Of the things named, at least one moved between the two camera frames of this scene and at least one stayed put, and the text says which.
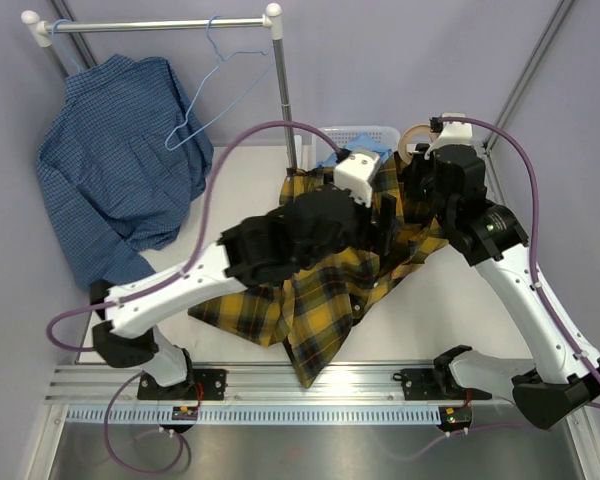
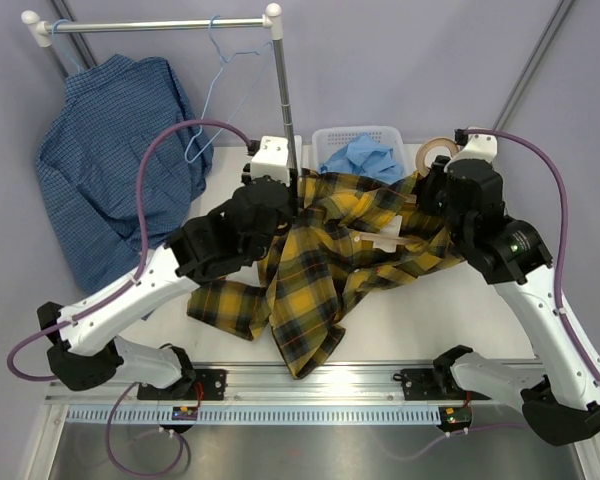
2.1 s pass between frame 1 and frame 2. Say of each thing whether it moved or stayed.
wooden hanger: moved
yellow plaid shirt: moved
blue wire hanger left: stayed
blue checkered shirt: stayed
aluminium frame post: stayed
